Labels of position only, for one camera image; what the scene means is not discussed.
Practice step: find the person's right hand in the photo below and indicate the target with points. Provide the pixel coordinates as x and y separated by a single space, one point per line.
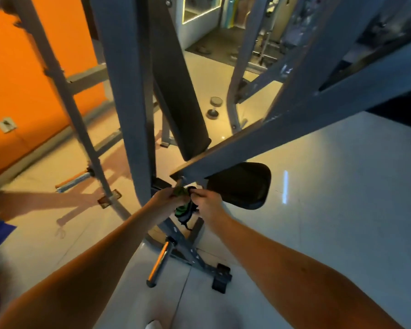
209 203

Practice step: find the person's left hand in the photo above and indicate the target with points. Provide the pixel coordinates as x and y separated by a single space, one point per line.
166 202

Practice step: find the green cleaning cloth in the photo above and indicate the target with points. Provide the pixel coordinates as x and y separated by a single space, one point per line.
185 210

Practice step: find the grey steel gym machine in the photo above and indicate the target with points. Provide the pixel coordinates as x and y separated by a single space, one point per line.
130 85

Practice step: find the person's left forearm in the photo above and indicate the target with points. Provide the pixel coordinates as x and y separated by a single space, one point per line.
82 277

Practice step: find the person's right forearm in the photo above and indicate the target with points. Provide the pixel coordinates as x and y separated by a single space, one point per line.
308 277

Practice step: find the chrome weight storage peg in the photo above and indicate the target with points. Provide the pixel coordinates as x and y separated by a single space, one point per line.
72 180
158 260

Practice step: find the black dumbbell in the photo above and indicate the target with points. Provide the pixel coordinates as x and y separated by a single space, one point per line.
214 107

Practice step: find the white wall outlet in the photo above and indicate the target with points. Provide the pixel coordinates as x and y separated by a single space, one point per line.
7 124

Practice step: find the white pillar with lit frame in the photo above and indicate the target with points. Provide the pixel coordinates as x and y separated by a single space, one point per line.
195 17

